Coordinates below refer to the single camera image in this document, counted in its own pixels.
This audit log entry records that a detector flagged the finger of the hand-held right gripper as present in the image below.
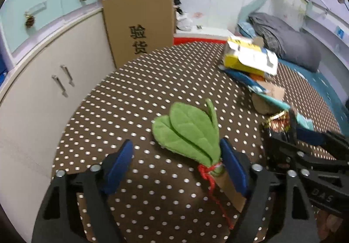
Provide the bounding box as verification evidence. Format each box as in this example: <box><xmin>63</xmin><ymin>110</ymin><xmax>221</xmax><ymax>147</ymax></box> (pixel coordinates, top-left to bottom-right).
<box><xmin>288</xmin><ymin>109</ymin><xmax>349</xmax><ymax>161</ymax></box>
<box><xmin>262</xmin><ymin>127</ymin><xmax>349</xmax><ymax>178</ymax></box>

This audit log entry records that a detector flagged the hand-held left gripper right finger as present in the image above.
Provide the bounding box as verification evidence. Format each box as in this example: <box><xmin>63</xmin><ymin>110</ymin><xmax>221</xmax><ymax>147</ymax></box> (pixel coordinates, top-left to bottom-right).
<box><xmin>219</xmin><ymin>138</ymin><xmax>319</xmax><ymax>243</ymax></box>

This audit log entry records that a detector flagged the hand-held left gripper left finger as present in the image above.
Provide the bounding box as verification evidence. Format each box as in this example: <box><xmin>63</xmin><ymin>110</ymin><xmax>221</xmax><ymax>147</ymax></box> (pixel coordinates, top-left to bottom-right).
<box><xmin>31</xmin><ymin>139</ymin><xmax>134</xmax><ymax>243</ymax></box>

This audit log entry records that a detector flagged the brown printed snack bag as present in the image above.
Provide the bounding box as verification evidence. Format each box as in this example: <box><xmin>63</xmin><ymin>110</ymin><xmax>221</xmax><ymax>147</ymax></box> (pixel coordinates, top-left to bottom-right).
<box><xmin>262</xmin><ymin>112</ymin><xmax>290</xmax><ymax>132</ymax></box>

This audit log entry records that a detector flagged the green plush leaf toy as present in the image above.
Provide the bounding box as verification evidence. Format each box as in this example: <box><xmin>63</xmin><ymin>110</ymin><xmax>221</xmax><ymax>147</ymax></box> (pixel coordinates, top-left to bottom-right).
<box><xmin>152</xmin><ymin>99</ymin><xmax>235</xmax><ymax>230</ymax></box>

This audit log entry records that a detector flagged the pale teal wrapper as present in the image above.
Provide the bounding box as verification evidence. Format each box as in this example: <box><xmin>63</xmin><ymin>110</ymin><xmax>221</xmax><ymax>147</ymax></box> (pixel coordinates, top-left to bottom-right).
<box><xmin>296</xmin><ymin>112</ymin><xmax>314</xmax><ymax>131</ymax></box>

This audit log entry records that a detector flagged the brown cardboard tag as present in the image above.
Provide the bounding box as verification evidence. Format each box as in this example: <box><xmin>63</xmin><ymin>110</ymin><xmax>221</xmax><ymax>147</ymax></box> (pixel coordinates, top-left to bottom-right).
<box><xmin>215</xmin><ymin>172</ymin><xmax>247</xmax><ymax>212</ymax></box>

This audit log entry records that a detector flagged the tan crumpled paper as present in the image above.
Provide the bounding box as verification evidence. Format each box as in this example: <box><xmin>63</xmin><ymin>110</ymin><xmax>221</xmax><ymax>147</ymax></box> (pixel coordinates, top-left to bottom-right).
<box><xmin>251</xmin><ymin>93</ymin><xmax>276</xmax><ymax>115</ymax></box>

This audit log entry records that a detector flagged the torn brown cardboard piece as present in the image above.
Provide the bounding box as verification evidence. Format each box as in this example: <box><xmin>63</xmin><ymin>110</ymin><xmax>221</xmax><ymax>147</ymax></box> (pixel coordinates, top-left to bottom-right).
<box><xmin>256</xmin><ymin>81</ymin><xmax>285</xmax><ymax>100</ymax></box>

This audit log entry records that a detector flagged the brown polka dot tablecloth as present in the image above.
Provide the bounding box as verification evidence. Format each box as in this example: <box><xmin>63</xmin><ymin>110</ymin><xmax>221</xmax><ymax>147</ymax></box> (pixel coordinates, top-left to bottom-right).
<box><xmin>52</xmin><ymin>41</ymin><xmax>342</xmax><ymax>243</ymax></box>

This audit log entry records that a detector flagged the blue and white packet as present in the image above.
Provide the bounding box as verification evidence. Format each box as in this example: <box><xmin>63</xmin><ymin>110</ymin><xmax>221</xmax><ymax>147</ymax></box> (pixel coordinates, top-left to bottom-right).
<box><xmin>218</xmin><ymin>66</ymin><xmax>266</xmax><ymax>93</ymax></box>

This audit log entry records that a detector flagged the grey duvet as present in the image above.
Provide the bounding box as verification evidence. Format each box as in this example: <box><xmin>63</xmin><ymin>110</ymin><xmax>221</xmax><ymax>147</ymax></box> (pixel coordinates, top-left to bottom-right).
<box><xmin>247</xmin><ymin>12</ymin><xmax>322</xmax><ymax>72</ymax></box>

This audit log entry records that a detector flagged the yellow and white carton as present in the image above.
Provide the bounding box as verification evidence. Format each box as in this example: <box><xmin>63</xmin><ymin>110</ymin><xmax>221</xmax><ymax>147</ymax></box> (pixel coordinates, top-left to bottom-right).
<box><xmin>224</xmin><ymin>36</ymin><xmax>279</xmax><ymax>76</ymax></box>

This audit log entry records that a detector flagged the white low cabinet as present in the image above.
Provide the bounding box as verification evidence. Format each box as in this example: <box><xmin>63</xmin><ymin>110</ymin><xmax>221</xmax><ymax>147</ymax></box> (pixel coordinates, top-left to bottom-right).
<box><xmin>0</xmin><ymin>9</ymin><xmax>118</xmax><ymax>243</ymax></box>

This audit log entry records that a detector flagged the grey plaid cloth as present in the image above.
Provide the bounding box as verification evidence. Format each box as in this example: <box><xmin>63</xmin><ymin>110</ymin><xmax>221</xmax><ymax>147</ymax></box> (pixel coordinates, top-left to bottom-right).
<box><xmin>256</xmin><ymin>25</ymin><xmax>284</xmax><ymax>54</ymax></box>

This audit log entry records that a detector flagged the red step with white top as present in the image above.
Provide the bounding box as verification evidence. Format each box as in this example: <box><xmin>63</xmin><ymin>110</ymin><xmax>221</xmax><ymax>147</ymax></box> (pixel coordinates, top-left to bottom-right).
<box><xmin>174</xmin><ymin>28</ymin><xmax>236</xmax><ymax>46</ymax></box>

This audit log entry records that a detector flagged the large brown cardboard box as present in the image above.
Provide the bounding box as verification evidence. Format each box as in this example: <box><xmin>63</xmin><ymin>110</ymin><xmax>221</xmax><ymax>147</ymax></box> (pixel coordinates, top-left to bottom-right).
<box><xmin>101</xmin><ymin>0</ymin><xmax>175</xmax><ymax>69</ymax></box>

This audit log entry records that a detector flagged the white plastic bag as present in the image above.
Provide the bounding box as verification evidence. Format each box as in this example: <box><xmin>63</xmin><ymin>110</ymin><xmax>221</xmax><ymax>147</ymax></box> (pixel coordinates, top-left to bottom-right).
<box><xmin>176</xmin><ymin>13</ymin><xmax>195</xmax><ymax>31</ymax></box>

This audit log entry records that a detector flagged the metal cabinet handle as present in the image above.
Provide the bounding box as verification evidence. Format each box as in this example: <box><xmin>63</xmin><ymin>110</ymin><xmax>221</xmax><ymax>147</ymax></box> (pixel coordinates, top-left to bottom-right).
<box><xmin>52</xmin><ymin>75</ymin><xmax>68</xmax><ymax>98</ymax></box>
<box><xmin>60</xmin><ymin>65</ymin><xmax>75</xmax><ymax>87</ymax></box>

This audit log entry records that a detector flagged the clear drawer handle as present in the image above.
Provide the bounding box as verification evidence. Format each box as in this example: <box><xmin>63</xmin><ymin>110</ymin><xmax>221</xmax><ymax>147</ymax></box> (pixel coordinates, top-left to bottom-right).
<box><xmin>24</xmin><ymin>2</ymin><xmax>45</xmax><ymax>16</ymax></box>

